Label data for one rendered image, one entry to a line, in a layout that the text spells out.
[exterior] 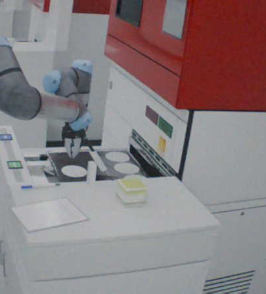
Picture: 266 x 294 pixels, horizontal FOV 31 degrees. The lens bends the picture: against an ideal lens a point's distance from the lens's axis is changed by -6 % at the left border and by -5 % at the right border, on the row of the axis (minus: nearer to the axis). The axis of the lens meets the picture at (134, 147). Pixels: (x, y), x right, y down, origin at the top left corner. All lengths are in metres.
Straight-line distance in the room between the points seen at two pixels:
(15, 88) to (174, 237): 0.66
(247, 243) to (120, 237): 0.94
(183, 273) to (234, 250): 0.63
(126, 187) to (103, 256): 0.25
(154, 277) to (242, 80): 0.79
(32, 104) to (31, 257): 0.43
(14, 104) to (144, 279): 0.70
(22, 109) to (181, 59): 0.64
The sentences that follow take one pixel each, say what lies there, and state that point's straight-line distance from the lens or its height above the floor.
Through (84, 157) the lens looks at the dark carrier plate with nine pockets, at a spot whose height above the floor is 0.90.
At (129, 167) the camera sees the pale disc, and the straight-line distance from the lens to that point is 2.00.
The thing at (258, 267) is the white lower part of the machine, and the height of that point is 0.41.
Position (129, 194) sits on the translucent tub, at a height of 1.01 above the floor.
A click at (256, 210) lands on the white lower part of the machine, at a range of 2.15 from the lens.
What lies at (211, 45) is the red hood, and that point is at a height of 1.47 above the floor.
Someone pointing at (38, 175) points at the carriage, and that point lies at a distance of 1.90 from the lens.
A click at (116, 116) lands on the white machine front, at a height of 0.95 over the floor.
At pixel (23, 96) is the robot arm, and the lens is 1.26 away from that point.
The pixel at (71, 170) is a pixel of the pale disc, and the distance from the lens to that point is 1.91.
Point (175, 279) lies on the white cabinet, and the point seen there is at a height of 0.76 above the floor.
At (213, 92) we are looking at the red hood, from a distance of 1.77.
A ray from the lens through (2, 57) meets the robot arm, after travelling 1.27.
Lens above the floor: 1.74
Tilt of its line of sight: 22 degrees down
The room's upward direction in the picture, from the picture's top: 8 degrees clockwise
